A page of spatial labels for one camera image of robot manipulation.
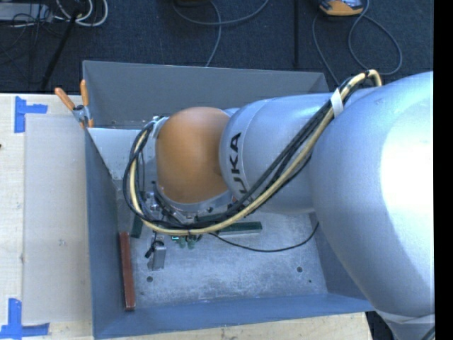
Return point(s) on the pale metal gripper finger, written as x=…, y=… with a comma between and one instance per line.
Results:
x=158, y=240
x=159, y=259

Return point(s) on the dark green flat block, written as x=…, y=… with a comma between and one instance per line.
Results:
x=244, y=227
x=136, y=227

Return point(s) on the pale flat board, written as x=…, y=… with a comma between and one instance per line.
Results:
x=53, y=207

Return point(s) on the grey metal bin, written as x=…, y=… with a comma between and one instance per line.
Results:
x=226, y=278

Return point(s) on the red-brown flat block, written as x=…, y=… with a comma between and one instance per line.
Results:
x=126, y=271

